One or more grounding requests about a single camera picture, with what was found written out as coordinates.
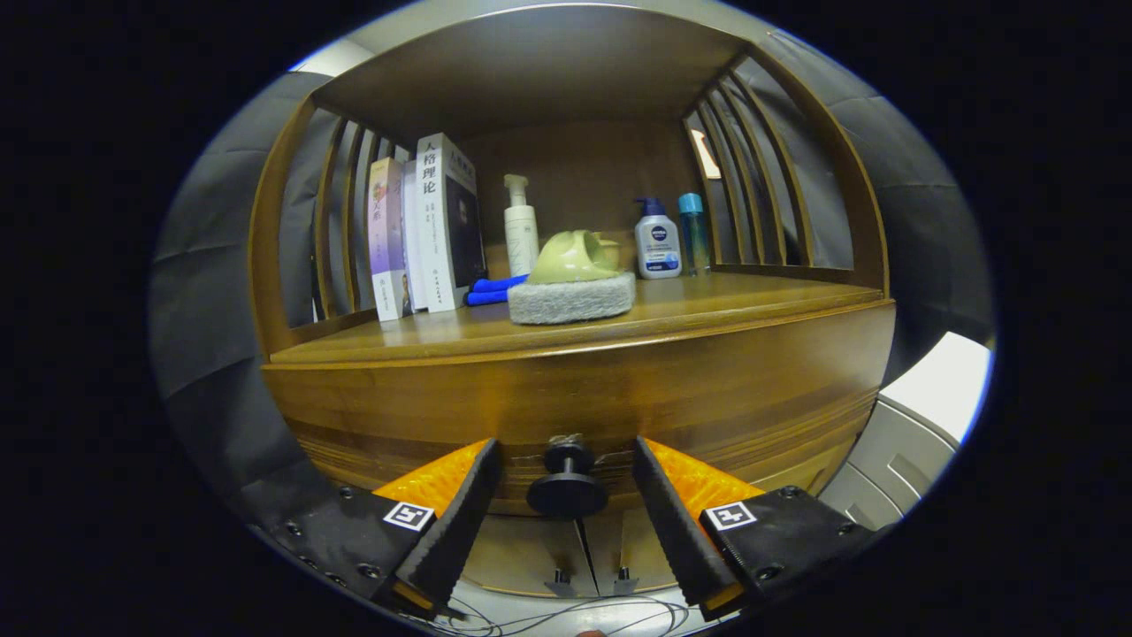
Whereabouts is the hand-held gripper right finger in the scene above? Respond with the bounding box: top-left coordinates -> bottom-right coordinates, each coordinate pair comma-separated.
632,435 -> 890,620

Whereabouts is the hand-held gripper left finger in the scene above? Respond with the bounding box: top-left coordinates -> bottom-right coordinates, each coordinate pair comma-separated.
239,438 -> 503,618

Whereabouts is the black round drawer knob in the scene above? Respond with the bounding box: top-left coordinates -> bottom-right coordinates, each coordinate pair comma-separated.
527,442 -> 609,519

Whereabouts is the wooden drawer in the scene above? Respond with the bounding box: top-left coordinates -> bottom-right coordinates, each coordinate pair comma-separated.
261,301 -> 897,518

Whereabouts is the green-handled scrub brush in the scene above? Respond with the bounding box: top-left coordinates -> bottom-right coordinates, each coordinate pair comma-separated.
507,229 -> 638,326

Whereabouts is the wooden cabinet door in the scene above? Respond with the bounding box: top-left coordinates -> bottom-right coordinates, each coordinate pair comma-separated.
584,509 -> 691,592
460,516 -> 589,595

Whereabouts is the wooden countertop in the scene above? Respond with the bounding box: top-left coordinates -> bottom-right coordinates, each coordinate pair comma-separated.
268,270 -> 885,365

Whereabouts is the brown wooden cabinet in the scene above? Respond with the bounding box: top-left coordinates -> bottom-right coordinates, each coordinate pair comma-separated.
248,4 -> 897,598

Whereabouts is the grey grooved panel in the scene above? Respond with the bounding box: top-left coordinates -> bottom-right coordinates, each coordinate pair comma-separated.
814,396 -> 963,532

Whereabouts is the blue folded cloth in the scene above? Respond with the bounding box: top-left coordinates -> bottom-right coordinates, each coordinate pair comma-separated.
465,274 -> 530,307

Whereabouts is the thin white book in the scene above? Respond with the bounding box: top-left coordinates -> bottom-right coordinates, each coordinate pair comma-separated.
402,159 -> 430,312

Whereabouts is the white blue-capped lotion bottle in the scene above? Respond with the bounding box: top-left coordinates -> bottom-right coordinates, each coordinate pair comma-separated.
633,197 -> 683,280

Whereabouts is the purple book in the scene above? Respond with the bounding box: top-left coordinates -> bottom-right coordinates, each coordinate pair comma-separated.
367,157 -> 415,322

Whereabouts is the teal bottle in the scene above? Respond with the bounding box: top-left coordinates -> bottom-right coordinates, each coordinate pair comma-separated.
677,193 -> 711,275

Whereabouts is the white pump bottle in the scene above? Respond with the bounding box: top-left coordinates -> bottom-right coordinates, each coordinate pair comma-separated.
503,174 -> 540,277

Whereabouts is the thick white portrait book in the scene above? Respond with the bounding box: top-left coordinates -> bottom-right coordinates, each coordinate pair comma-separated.
415,133 -> 487,313

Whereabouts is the white flat panel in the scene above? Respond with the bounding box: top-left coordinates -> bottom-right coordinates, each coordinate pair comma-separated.
878,332 -> 993,443

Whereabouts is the black cable bundle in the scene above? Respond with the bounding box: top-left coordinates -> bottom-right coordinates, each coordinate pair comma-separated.
424,595 -> 708,637

